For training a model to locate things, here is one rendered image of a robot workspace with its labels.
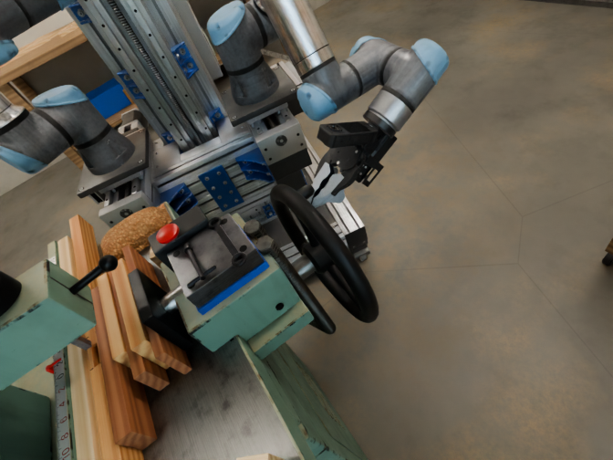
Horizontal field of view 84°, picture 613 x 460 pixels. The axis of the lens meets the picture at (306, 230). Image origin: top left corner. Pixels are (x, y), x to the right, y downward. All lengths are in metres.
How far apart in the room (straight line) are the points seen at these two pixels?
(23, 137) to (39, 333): 0.70
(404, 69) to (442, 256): 1.01
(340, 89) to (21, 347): 0.60
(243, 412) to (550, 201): 1.58
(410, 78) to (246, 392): 0.56
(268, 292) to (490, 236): 1.29
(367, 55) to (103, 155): 0.79
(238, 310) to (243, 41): 0.78
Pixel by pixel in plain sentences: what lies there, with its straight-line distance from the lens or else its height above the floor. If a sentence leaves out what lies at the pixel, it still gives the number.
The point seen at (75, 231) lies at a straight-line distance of 0.78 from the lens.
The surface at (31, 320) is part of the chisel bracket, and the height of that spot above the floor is 1.06.
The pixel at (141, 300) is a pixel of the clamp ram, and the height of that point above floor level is 0.99.
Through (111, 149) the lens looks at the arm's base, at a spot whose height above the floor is 0.87.
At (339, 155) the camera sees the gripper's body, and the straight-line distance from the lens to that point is 0.68.
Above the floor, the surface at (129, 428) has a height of 0.95.
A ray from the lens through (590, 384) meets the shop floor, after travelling 1.42.
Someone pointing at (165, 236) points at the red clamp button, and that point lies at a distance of 0.46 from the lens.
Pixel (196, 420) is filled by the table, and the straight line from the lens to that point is 0.47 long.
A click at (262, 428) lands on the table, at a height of 0.90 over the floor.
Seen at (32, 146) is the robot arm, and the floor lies 0.99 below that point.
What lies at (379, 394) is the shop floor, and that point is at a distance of 1.34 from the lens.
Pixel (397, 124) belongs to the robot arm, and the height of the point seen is 0.90.
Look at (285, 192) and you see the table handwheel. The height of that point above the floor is 0.95.
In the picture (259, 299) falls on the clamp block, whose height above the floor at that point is 0.93.
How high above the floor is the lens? 1.29
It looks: 47 degrees down
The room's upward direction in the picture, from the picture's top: 25 degrees counter-clockwise
